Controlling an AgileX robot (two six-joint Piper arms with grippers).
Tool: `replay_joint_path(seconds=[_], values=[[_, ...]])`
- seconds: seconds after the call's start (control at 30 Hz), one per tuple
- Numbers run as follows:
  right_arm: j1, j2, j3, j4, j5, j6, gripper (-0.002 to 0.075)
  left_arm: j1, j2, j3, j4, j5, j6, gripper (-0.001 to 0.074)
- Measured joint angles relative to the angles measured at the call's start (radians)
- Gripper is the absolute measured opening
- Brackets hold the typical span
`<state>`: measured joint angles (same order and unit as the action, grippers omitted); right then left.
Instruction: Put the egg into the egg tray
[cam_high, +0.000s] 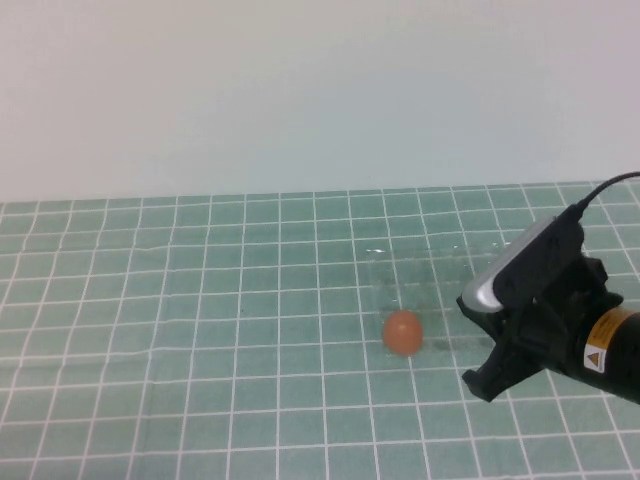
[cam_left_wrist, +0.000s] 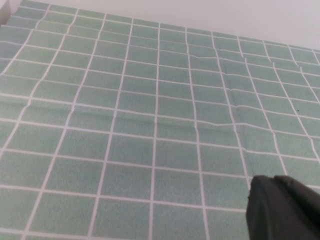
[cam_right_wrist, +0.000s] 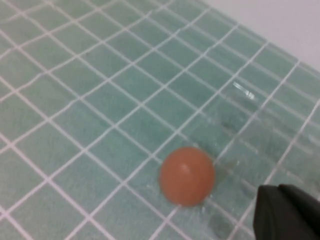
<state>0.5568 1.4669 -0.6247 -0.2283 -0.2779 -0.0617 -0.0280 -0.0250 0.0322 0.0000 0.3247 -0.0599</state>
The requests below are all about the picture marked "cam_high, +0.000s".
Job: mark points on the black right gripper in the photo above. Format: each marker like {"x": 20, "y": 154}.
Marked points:
{"x": 550, "y": 300}

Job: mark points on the brown egg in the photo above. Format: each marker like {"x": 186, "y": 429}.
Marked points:
{"x": 402, "y": 332}

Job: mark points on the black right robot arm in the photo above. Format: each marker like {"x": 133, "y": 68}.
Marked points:
{"x": 615, "y": 355}

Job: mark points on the clear plastic egg tray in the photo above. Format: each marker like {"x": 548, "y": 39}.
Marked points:
{"x": 425, "y": 280}

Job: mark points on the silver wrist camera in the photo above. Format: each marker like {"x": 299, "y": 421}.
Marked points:
{"x": 487, "y": 290}

